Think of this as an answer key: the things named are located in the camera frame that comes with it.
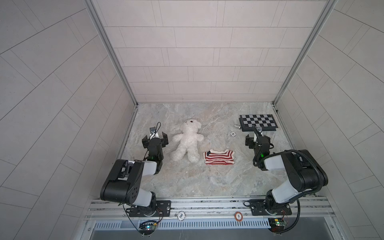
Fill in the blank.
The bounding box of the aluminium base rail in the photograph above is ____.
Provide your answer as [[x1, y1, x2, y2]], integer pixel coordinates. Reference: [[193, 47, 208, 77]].
[[85, 196, 335, 221]]

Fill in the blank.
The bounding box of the right circuit board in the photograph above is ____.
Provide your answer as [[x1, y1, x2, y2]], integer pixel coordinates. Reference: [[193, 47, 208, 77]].
[[268, 218, 287, 233]]

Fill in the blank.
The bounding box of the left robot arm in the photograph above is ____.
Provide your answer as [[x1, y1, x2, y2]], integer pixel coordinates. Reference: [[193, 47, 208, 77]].
[[100, 133, 171, 217]]

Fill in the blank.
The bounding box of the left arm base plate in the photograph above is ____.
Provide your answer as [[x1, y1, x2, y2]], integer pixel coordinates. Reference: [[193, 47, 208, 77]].
[[128, 201, 172, 218]]

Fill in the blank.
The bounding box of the black white chessboard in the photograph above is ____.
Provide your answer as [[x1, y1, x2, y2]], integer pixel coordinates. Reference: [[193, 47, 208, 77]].
[[239, 114, 278, 132]]

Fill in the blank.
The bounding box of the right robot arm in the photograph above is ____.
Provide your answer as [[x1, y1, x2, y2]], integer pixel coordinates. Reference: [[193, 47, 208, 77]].
[[244, 133, 329, 216]]

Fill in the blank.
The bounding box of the left circuit board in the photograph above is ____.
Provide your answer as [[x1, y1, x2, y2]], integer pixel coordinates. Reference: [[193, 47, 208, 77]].
[[139, 220, 159, 236]]

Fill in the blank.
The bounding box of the white teddy bear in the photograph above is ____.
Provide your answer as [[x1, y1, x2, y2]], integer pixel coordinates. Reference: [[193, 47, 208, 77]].
[[171, 119, 205, 163]]

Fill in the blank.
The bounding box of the circuit board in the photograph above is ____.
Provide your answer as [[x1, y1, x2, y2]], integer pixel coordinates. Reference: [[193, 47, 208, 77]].
[[268, 218, 287, 233], [139, 220, 159, 236]]

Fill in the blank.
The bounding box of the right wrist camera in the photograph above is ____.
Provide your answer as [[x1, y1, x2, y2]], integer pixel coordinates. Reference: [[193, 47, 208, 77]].
[[253, 127, 263, 143]]

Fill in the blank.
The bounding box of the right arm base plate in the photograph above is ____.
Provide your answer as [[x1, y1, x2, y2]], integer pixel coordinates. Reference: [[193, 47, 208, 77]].
[[243, 199, 292, 216]]

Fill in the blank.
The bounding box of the white poker chip on rail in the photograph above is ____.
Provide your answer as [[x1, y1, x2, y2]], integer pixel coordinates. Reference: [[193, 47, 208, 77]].
[[177, 211, 186, 221]]

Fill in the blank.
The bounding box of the red white striped sweater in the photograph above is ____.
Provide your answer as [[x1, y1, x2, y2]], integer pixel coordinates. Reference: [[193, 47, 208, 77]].
[[203, 149, 235, 165]]

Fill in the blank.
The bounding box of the red poker chip on rail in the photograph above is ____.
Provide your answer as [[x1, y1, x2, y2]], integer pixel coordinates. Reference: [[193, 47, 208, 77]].
[[234, 212, 243, 222]]

